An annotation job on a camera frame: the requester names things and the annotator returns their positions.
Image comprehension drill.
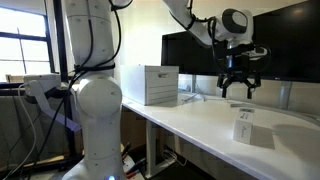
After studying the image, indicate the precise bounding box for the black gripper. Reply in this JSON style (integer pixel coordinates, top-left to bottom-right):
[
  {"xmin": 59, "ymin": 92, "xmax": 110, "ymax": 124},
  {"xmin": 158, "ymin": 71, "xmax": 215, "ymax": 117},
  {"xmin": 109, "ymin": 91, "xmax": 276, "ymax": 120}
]
[{"xmin": 216, "ymin": 43, "xmax": 271, "ymax": 99}]

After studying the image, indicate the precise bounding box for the white monitor stand pole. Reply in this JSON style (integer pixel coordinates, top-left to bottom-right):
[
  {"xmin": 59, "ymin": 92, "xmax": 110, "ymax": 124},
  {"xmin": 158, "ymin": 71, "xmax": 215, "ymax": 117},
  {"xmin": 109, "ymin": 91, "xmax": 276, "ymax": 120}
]
[{"xmin": 279, "ymin": 81, "xmax": 292, "ymax": 110}]

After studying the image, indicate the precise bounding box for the large black monitor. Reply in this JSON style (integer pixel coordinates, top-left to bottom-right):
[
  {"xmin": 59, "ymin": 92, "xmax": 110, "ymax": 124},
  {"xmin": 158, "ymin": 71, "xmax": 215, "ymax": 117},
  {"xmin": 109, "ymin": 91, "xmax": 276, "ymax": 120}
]
[{"xmin": 161, "ymin": 0, "xmax": 320, "ymax": 83}]

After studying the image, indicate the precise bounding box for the large white storage box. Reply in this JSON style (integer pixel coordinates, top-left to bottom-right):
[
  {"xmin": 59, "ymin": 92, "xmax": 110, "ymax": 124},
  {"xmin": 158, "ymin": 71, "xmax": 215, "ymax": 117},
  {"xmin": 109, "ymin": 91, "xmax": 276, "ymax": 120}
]
[{"xmin": 120, "ymin": 65, "xmax": 179, "ymax": 105}]

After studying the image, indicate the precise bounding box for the white clamp mount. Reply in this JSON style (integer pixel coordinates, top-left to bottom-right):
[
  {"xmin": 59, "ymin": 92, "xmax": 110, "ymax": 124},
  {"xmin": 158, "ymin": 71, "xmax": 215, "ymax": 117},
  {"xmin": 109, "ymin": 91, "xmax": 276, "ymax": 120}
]
[{"xmin": 23, "ymin": 73, "xmax": 81, "ymax": 132}]

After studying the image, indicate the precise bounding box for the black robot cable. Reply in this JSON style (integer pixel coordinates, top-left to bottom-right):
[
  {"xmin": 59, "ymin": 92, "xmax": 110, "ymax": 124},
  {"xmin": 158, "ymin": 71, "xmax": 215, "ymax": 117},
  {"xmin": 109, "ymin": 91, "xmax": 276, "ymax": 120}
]
[{"xmin": 29, "ymin": 0, "xmax": 134, "ymax": 180}]

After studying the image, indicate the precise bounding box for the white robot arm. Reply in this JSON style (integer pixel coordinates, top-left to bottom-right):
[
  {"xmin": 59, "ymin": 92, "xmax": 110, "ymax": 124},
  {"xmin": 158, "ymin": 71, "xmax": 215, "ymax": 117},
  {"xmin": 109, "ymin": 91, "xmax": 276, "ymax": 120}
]
[{"xmin": 62, "ymin": 0, "xmax": 260, "ymax": 180}]

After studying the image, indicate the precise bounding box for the small white box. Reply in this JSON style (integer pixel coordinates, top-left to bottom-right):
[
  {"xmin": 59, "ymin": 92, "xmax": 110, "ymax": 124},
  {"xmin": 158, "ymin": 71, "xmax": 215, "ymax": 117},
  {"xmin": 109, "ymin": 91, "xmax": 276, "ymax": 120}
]
[{"xmin": 233, "ymin": 108, "xmax": 255, "ymax": 144}]

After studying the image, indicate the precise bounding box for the brown cardboard box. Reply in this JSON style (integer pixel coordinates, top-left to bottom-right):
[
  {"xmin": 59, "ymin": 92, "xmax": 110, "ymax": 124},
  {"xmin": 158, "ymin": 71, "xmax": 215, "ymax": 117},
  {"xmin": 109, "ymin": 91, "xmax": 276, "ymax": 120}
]
[{"xmin": 120, "ymin": 110, "xmax": 146, "ymax": 149}]

